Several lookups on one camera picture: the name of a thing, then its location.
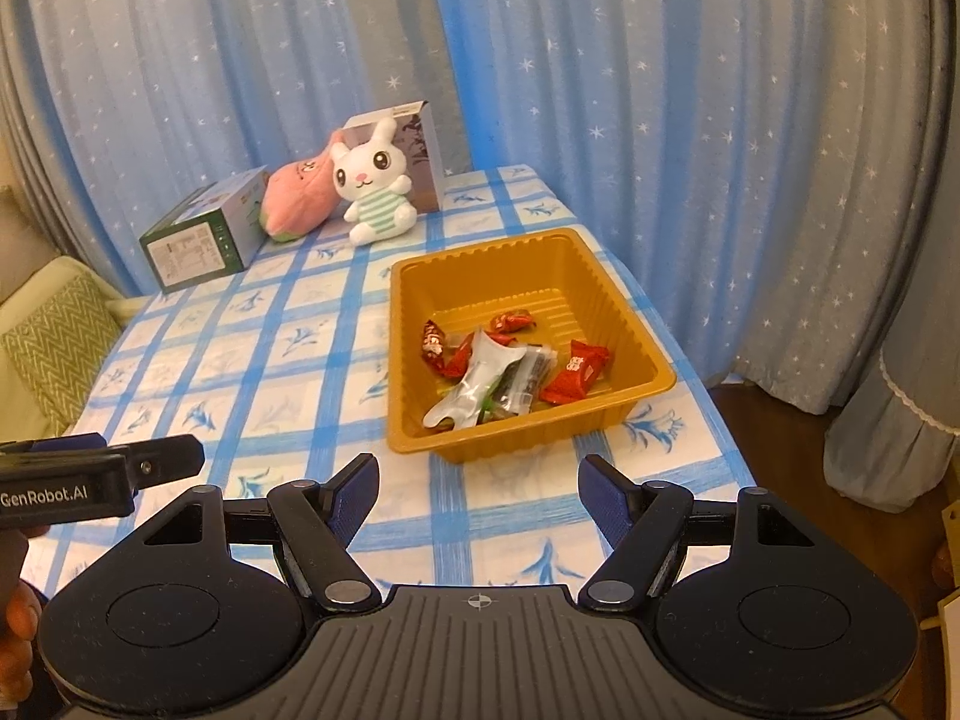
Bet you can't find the red orange candy packet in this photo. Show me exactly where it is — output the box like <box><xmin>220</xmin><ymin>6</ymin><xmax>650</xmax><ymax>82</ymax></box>
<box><xmin>540</xmin><ymin>340</ymin><xmax>612</xmax><ymax>405</ymax></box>

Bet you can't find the white bunny plush toy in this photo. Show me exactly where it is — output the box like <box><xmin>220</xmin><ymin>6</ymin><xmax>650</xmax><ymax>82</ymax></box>
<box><xmin>331</xmin><ymin>117</ymin><xmax>418</xmax><ymax>247</ymax></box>

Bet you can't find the blue checkered tablecloth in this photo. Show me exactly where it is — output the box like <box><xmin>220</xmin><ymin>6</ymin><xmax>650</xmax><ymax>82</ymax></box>
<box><xmin>44</xmin><ymin>163</ymin><xmax>757</xmax><ymax>598</ymax></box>

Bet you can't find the clear dark snack packet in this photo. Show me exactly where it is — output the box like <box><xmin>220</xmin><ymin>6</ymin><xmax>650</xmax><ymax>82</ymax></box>
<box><xmin>485</xmin><ymin>344</ymin><xmax>556</xmax><ymax>419</ymax></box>

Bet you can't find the grey lace trimmed cloth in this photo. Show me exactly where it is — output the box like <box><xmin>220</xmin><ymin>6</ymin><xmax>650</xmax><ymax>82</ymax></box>
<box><xmin>821</xmin><ymin>283</ymin><xmax>960</xmax><ymax>515</ymax></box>

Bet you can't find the light green sofa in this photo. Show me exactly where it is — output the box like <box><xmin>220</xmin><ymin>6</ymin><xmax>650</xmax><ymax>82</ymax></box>
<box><xmin>2</xmin><ymin>255</ymin><xmax>146</xmax><ymax>442</ymax></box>

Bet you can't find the small red candy packet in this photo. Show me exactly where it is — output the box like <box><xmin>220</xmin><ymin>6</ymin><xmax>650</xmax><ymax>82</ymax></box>
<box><xmin>490</xmin><ymin>309</ymin><xmax>537</xmax><ymax>335</ymax></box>

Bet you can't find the orange plastic tray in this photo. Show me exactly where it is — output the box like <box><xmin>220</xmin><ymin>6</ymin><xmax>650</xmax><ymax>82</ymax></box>
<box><xmin>387</xmin><ymin>227</ymin><xmax>675</xmax><ymax>461</ymax></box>

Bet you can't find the silver foil snack pouch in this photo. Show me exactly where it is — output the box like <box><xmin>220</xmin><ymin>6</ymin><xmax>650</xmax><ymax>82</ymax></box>
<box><xmin>423</xmin><ymin>330</ymin><xmax>527</xmax><ymax>429</ymax></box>

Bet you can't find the blue star curtain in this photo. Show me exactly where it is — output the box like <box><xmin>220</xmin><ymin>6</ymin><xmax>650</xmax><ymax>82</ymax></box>
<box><xmin>2</xmin><ymin>0</ymin><xmax>958</xmax><ymax>411</ymax></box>

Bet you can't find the pink green plush toy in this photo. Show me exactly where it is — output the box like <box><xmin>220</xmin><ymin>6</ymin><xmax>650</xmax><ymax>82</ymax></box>
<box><xmin>259</xmin><ymin>130</ymin><xmax>343</xmax><ymax>242</ymax></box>

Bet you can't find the red snack wrapper pile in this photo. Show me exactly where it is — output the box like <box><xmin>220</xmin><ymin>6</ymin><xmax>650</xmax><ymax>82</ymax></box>
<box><xmin>420</xmin><ymin>320</ymin><xmax>475</xmax><ymax>380</ymax></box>

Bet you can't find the green chevron cushion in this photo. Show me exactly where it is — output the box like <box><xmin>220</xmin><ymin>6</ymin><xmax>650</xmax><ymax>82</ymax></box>
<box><xmin>2</xmin><ymin>273</ymin><xmax>121</xmax><ymax>436</ymax></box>

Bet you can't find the green printed carton box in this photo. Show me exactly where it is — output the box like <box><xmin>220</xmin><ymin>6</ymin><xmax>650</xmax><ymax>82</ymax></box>
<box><xmin>140</xmin><ymin>167</ymin><xmax>268</xmax><ymax>294</ymax></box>

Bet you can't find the person's left hand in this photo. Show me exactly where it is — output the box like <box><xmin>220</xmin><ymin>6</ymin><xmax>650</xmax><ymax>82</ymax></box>
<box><xmin>2</xmin><ymin>525</ymin><xmax>50</xmax><ymax>710</ymax></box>

